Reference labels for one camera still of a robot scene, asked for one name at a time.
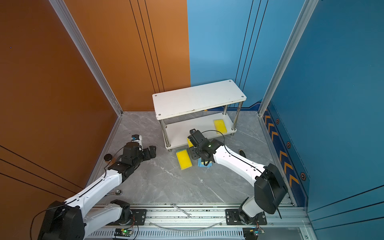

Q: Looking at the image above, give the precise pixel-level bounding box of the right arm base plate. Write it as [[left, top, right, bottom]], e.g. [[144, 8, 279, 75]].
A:
[[225, 209, 268, 226]]

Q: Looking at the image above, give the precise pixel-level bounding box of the aluminium corner post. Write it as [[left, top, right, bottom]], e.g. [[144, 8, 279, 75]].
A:
[[258, 0, 319, 117], [49, 0, 123, 117]]

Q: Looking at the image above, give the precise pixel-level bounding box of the left circuit board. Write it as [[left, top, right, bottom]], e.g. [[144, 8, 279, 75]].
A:
[[114, 228, 134, 238]]

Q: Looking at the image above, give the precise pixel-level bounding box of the right aluminium corner post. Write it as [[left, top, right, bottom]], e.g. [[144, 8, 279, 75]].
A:
[[258, 0, 319, 117]]

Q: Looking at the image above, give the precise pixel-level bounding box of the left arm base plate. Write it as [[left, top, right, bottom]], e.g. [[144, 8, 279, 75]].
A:
[[108, 209, 147, 227]]

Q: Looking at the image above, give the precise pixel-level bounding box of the aluminium front rail frame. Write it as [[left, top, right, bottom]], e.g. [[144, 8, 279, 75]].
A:
[[84, 204, 317, 240]]

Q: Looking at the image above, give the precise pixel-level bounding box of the white two-tier shelf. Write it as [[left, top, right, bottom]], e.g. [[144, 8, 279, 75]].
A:
[[152, 80, 247, 151]]

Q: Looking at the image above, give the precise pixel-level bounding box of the brown jar black lid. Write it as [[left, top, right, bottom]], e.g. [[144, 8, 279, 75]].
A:
[[103, 154, 114, 162]]

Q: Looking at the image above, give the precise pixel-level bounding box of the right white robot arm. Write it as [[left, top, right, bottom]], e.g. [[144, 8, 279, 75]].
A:
[[188, 129, 288, 225]]

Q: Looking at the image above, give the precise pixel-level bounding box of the black handled screwdriver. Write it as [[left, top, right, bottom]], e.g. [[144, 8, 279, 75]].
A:
[[239, 150, 246, 158]]

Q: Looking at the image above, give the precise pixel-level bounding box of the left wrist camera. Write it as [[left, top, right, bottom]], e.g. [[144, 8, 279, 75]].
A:
[[131, 134, 142, 145]]

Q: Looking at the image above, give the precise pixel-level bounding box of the left aluminium corner post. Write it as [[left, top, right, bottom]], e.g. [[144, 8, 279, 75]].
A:
[[49, 0, 123, 117]]

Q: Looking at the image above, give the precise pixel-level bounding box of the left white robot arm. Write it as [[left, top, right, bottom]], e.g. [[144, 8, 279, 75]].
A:
[[38, 135, 157, 240]]

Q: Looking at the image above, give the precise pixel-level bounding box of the circuit board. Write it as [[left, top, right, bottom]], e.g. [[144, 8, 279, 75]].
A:
[[114, 228, 134, 238], [243, 228, 260, 240]]

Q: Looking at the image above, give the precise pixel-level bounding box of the yellow sponge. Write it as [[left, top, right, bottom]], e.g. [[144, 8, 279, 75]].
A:
[[187, 139, 194, 148], [214, 119, 228, 134], [176, 149, 193, 170]]

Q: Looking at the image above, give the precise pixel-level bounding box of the blue sponge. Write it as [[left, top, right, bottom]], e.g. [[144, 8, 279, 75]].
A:
[[198, 158, 213, 168]]

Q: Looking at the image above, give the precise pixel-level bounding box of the right circuit board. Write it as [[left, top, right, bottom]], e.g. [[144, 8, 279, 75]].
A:
[[243, 228, 260, 240]]

